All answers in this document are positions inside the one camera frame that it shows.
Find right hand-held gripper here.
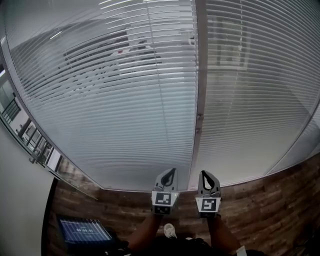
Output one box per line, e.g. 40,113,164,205
195,170,223,219

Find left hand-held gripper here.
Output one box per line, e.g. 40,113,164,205
150,167,181,216

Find white venetian blinds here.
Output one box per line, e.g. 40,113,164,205
4,0,200,193

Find person's left forearm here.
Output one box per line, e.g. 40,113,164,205
127,214,161,253

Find person's right forearm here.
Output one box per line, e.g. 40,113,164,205
206,216,241,254

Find person's left white shoe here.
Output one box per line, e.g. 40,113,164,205
163,222,178,239

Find person's black shorts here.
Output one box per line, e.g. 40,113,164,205
124,237,213,256

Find black tablet with blue screen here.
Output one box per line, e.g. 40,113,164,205
56,215,114,249

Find frosted glass door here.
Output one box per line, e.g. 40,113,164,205
0,62,99,201

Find black metal railing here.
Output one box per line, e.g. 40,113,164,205
0,98,55,164

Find grey metal partition post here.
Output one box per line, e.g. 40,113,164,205
187,0,209,192

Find silver door handle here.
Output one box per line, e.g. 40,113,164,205
29,155,46,166

